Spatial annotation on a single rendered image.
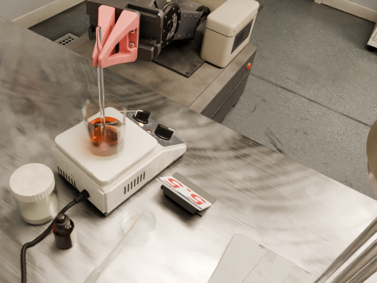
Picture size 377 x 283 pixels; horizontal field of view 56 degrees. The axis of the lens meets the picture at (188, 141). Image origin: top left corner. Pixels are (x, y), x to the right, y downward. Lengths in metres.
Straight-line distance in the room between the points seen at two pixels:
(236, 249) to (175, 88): 0.97
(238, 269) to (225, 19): 1.14
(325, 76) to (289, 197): 1.88
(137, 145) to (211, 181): 0.16
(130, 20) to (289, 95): 1.81
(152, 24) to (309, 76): 2.02
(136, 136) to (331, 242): 0.37
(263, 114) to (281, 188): 1.35
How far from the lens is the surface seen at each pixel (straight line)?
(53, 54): 0.92
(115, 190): 0.55
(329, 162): 1.92
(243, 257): 0.58
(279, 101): 2.15
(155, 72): 1.52
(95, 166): 0.55
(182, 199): 0.60
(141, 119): 0.66
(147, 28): 0.51
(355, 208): 0.73
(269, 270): 0.58
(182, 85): 1.47
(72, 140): 0.58
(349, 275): 0.26
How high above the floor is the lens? 1.26
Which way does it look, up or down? 46 degrees down
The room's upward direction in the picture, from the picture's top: 11 degrees clockwise
